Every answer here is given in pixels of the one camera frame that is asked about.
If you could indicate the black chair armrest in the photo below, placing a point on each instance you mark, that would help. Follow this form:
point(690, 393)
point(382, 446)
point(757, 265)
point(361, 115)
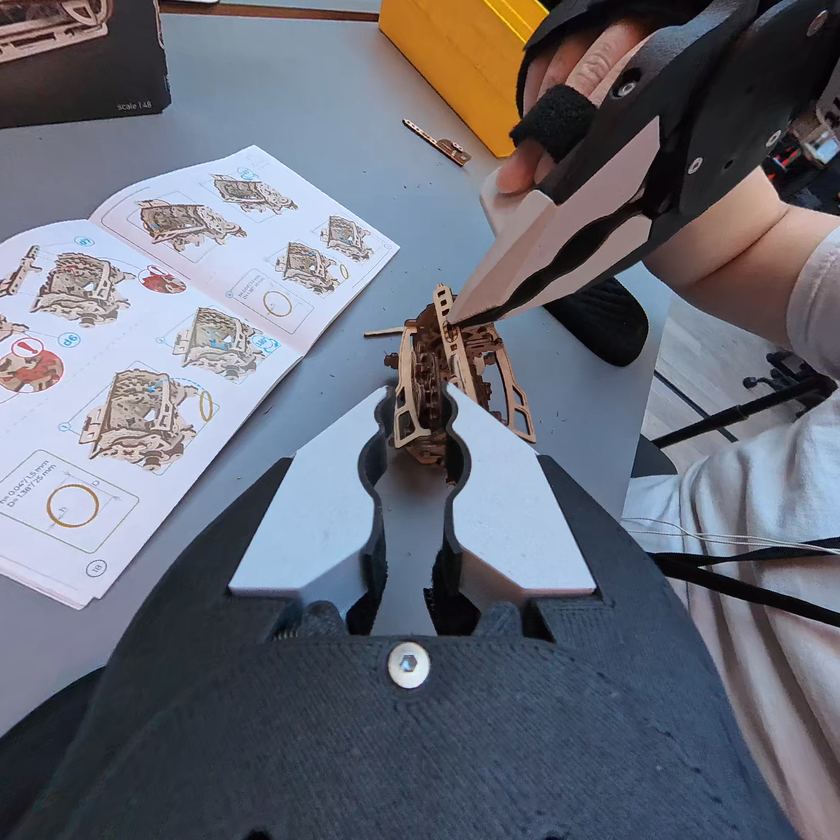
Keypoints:
point(604, 321)

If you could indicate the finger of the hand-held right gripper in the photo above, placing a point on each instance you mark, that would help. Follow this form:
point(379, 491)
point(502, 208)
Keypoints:
point(590, 269)
point(525, 256)

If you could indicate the yellow box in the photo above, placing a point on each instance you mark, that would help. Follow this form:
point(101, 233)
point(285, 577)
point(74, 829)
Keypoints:
point(466, 59)

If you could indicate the person's right forearm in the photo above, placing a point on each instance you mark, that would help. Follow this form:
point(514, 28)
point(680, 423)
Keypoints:
point(735, 243)

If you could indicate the person's white shirt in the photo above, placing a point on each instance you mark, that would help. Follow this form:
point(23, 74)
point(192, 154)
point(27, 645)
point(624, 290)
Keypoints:
point(754, 689)

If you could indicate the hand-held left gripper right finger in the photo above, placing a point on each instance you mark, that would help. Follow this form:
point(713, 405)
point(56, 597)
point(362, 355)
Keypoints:
point(515, 525)

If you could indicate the black model kit box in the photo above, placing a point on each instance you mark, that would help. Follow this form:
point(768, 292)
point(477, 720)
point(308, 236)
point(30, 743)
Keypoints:
point(72, 59)

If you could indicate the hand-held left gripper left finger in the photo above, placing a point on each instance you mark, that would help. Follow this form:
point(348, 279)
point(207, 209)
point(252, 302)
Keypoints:
point(308, 518)

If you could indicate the illustrated instruction booklet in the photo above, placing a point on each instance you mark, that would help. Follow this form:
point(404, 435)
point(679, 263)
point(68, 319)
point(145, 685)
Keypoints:
point(164, 315)

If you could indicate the person's right hand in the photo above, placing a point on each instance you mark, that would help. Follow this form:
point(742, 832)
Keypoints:
point(590, 59)

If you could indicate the wooden mechanical model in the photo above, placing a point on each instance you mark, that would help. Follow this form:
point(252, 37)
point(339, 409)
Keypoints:
point(433, 394)

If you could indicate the small wooden strip part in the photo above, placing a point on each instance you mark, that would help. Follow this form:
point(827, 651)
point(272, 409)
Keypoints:
point(441, 143)

